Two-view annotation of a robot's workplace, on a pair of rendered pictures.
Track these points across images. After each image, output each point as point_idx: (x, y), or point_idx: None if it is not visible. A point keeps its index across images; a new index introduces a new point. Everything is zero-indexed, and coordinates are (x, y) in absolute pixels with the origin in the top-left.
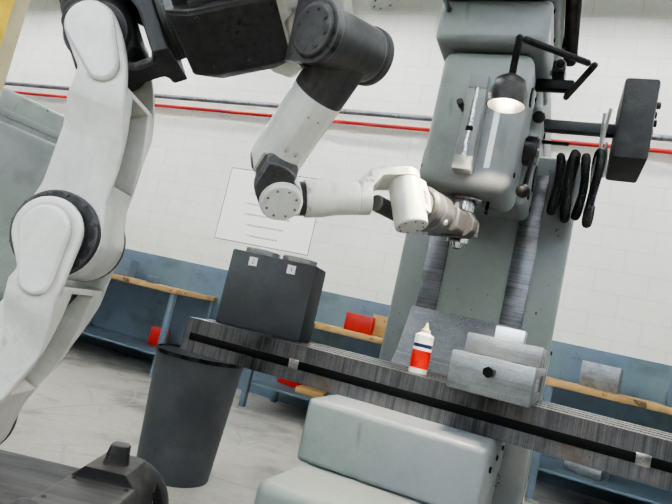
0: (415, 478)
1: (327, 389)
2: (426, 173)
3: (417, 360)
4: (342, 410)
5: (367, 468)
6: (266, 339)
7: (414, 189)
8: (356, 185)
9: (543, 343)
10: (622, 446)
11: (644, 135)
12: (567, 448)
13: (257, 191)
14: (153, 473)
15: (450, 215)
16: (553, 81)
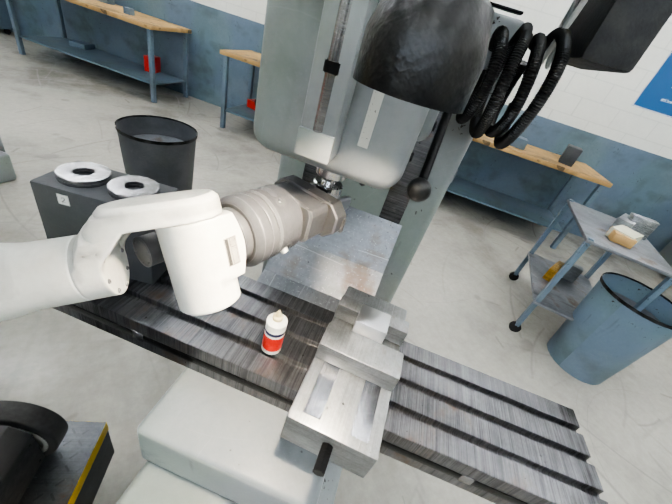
0: (248, 502)
1: (178, 362)
2: (260, 133)
3: (268, 346)
4: (170, 447)
5: (205, 484)
6: (101, 308)
7: (199, 256)
8: (60, 269)
9: (416, 239)
10: (451, 468)
11: (653, 24)
12: (400, 455)
13: None
14: (30, 418)
15: (292, 239)
16: None
